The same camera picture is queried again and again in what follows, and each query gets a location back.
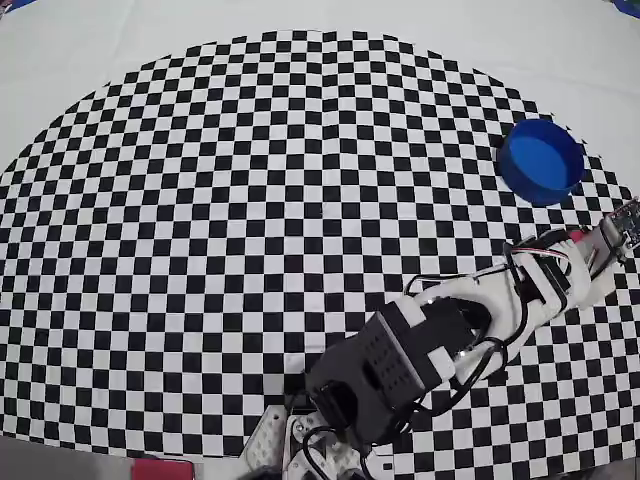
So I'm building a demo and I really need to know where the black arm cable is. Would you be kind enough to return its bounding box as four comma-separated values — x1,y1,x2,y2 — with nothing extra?
403,249,532,419

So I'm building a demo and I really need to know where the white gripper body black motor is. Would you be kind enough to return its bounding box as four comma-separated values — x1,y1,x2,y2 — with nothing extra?
519,232,594,309

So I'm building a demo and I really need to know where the black base cable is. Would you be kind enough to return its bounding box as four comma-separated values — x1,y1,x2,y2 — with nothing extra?
301,425,375,480

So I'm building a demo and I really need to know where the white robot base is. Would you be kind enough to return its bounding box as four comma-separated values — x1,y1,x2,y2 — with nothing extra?
239,399,397,480

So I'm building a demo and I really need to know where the blue round box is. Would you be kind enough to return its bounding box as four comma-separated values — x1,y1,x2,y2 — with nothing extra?
497,118,585,207

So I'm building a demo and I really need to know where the red white black servo cable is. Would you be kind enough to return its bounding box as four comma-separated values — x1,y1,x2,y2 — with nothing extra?
503,238,572,275

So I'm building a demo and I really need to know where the red flat object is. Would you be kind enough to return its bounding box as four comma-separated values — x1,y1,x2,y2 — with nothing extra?
130,459,195,480

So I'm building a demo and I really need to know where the camera circuit board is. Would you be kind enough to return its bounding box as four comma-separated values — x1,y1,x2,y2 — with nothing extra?
599,198,640,265

